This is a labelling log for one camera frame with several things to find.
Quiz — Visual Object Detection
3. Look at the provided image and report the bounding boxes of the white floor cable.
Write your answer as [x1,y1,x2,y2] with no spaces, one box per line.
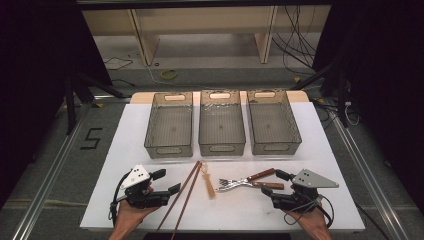
[143,61,201,90]

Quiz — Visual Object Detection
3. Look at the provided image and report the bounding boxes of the metal fork with wooden handle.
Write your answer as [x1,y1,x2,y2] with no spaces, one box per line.
[218,178,285,191]

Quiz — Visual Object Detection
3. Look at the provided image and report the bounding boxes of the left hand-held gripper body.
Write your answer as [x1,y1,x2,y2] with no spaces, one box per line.
[119,164,172,210]

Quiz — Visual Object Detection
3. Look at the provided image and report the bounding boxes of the person's left hand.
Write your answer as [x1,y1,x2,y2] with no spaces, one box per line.
[116,199,162,232]

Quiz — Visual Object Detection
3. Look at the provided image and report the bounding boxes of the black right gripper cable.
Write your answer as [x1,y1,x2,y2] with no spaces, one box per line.
[283,193,334,229]

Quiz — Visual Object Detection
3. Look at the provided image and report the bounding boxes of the aluminium floor rail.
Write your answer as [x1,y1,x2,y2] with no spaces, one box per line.
[11,103,93,240]
[328,109,411,240]

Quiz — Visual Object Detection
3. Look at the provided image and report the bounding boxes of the black metal stand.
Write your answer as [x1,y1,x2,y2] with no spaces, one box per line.
[291,56,351,129]
[64,71,126,136]

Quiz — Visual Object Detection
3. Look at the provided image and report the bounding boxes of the person's right hand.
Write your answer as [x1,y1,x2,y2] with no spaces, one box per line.
[289,206,331,236]

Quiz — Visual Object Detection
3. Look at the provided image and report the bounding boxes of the thin black floor cable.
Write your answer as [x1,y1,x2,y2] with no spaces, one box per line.
[103,57,134,72]

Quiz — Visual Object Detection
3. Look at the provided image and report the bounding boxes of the dark curtain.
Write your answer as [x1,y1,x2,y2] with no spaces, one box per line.
[0,0,113,208]
[313,0,424,214]

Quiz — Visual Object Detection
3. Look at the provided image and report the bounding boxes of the metal knife with wooden handle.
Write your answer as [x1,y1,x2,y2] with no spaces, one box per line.
[215,168,277,193]

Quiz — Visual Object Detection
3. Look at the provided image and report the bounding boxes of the grey transparent plastic bin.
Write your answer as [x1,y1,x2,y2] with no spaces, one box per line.
[143,91,194,160]
[245,88,303,156]
[198,89,247,157]

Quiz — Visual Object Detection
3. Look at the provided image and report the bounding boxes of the yellow tape roll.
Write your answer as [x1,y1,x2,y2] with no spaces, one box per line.
[159,68,179,80]

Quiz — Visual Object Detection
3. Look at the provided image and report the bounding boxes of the white table cover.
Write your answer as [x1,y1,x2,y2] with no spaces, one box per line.
[79,101,366,233]

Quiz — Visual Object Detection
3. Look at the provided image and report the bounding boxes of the bundle of black cables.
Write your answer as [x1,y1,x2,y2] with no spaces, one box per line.
[271,4,321,74]

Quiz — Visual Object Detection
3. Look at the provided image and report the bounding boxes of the small light wooden fork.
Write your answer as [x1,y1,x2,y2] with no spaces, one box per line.
[200,162,217,200]

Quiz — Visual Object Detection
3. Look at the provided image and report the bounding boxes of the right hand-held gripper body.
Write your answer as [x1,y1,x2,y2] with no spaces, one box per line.
[270,168,340,213]

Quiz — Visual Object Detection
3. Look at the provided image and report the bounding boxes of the light wooden desk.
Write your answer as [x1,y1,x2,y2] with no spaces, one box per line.
[81,4,331,66]

